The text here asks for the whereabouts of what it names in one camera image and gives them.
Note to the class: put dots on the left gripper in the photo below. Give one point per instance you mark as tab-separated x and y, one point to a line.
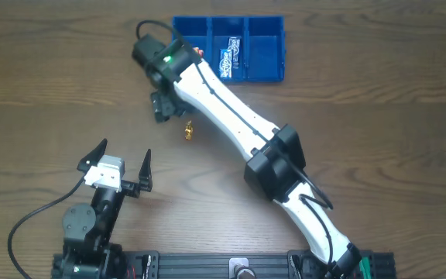
131	188

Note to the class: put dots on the gold candy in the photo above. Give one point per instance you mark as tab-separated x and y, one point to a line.
188	131

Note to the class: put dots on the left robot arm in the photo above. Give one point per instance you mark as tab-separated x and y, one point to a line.
77	224

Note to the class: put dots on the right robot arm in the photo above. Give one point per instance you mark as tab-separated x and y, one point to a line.
227	110

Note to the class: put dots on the blue candy pack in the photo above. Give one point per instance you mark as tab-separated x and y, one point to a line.
235	48
226	64

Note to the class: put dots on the blue tray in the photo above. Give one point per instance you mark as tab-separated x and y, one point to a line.
265	54

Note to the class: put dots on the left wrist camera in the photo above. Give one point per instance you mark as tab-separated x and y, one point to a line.
105	172

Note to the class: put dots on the mounting rail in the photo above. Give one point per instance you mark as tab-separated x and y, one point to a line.
207	265

